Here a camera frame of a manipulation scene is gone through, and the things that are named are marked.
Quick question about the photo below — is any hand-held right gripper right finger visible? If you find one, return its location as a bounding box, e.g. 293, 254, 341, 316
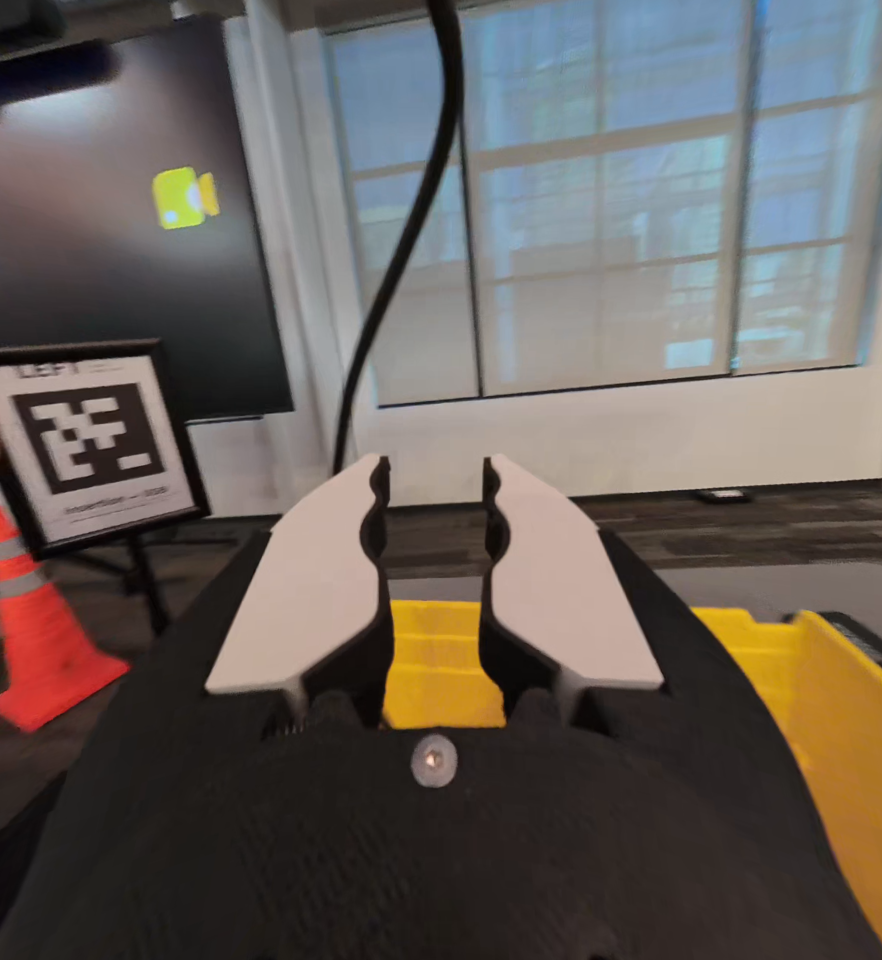
479, 455, 667, 694

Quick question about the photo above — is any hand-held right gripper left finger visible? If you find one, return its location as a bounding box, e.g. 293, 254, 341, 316
204, 455, 394, 699

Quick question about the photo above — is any yellow plastic bin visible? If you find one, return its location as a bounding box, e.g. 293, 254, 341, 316
384, 600, 882, 960

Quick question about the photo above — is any black 7-port USB hub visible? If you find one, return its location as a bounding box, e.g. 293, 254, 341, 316
332, 0, 464, 469

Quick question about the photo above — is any orange traffic cone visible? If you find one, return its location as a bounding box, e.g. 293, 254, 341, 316
0, 506, 131, 733

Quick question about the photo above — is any black framed sign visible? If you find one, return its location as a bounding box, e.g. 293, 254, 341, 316
0, 339, 214, 639

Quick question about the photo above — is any large dark panel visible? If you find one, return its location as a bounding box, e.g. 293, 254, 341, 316
0, 15, 295, 429

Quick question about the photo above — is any large glass window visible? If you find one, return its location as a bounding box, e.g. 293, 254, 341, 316
321, 0, 882, 409

